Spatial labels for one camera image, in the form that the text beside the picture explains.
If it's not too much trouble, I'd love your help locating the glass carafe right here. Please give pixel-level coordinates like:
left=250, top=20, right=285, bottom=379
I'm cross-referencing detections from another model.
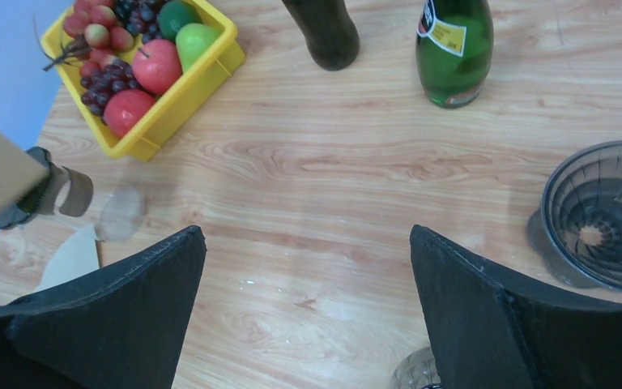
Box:
left=388, top=346, right=442, bottom=389

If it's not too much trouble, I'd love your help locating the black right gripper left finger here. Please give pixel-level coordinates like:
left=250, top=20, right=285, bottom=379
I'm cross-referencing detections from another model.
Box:
left=0, top=225, right=207, bottom=388

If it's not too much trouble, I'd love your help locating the green lime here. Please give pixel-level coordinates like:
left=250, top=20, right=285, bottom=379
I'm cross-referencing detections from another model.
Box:
left=157, top=0, right=202, bottom=41

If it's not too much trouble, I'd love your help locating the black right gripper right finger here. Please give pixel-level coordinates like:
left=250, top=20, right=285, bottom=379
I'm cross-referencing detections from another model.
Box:
left=410, top=225, right=622, bottom=388

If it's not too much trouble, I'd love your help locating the red apple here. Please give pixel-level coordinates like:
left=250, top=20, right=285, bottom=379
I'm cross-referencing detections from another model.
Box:
left=103, top=89, right=156, bottom=139
left=131, top=39, right=183, bottom=95

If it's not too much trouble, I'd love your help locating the grey coffee dripper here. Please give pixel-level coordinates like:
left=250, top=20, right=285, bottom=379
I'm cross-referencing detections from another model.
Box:
left=526, top=140, right=622, bottom=292

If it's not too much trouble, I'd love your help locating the dark grape bunch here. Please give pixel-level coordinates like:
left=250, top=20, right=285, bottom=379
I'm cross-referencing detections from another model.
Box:
left=113, top=0, right=168, bottom=44
left=79, top=58, right=143, bottom=118

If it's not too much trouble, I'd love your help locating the yellow plastic fruit tray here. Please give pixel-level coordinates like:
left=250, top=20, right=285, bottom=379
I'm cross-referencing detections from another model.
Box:
left=54, top=1, right=245, bottom=160

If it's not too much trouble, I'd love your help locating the dark grape bunch upper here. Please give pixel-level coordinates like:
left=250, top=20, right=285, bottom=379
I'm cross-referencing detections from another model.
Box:
left=113, top=0, right=168, bottom=44

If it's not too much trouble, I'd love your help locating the red apple upper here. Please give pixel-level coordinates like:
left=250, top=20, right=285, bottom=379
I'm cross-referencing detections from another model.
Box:
left=131, top=39, right=183, bottom=95

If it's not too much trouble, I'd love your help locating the dark grape bunch lower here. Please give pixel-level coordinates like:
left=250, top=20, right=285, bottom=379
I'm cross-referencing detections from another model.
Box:
left=79, top=58, right=143, bottom=118

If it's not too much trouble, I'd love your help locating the cola glass bottle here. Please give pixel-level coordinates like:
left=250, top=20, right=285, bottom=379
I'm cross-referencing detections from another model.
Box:
left=283, top=0, right=360, bottom=71

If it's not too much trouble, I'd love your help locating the red apple lower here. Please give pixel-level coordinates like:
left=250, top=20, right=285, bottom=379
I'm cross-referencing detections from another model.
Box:
left=103, top=89, right=156, bottom=139

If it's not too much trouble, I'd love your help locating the green glass bottle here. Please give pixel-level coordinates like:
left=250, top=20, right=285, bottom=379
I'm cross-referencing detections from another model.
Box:
left=415, top=0, right=494, bottom=109

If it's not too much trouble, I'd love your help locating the green pear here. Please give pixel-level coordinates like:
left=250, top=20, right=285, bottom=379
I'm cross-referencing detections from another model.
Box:
left=175, top=23, right=220, bottom=73

